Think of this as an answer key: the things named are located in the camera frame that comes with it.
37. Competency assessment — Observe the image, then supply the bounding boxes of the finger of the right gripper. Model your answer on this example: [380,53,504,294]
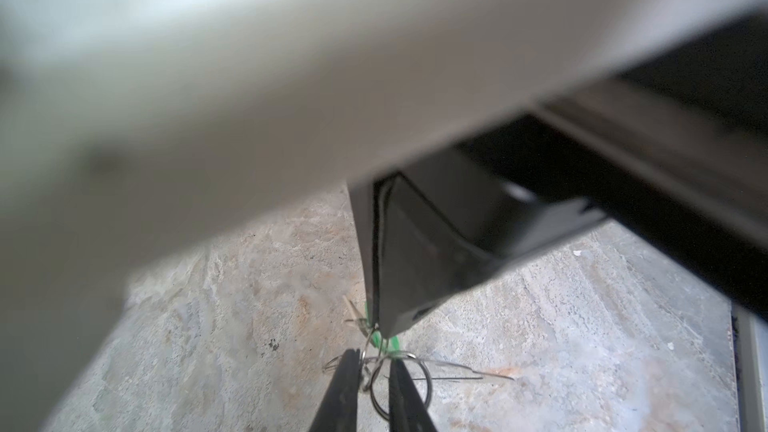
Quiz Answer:
[376,149,607,338]
[348,180,381,325]

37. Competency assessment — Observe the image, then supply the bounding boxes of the aluminium mounting rail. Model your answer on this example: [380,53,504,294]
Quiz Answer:
[732,304,767,432]

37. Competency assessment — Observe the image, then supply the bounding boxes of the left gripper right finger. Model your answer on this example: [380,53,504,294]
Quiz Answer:
[388,358,437,432]

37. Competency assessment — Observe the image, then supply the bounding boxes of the metal key holder plate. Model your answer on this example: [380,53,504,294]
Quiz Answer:
[343,296,515,393]

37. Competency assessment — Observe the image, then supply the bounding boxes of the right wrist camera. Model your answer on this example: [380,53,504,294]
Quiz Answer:
[1,0,767,431]

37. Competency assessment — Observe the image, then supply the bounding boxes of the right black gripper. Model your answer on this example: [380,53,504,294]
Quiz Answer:
[462,11,767,316]

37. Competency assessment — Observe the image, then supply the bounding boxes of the green plastic key tag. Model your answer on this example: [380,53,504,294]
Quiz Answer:
[364,302,401,352]

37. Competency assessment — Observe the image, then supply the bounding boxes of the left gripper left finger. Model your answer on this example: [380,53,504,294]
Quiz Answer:
[309,349,361,432]

